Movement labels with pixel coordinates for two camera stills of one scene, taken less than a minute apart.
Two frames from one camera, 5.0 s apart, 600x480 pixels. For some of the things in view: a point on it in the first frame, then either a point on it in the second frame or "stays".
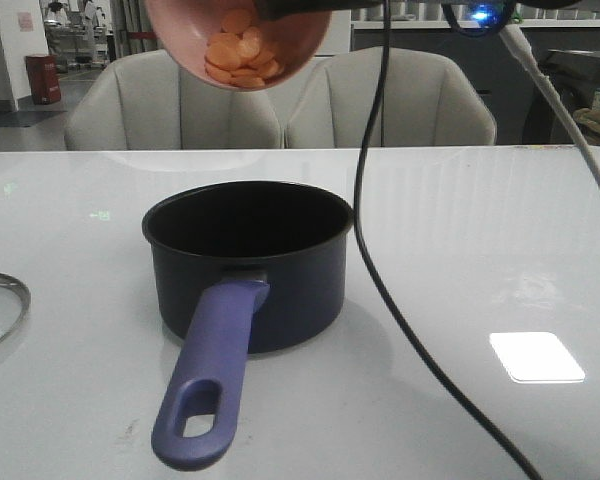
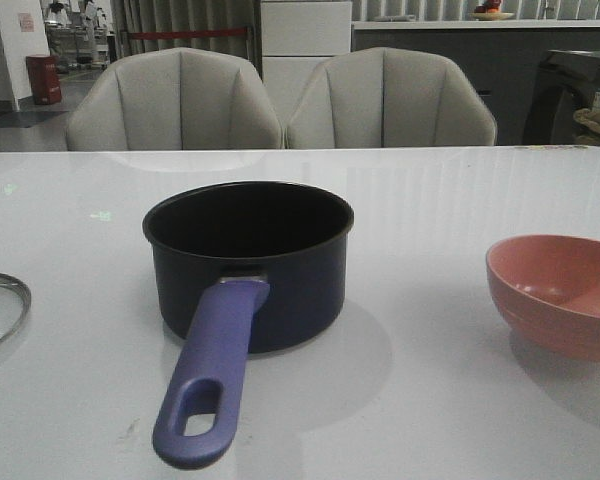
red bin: x=44 y=78 stays
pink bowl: x=183 y=28 to x=560 y=294
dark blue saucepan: x=245 y=268 stays
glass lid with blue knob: x=4 y=306 stays
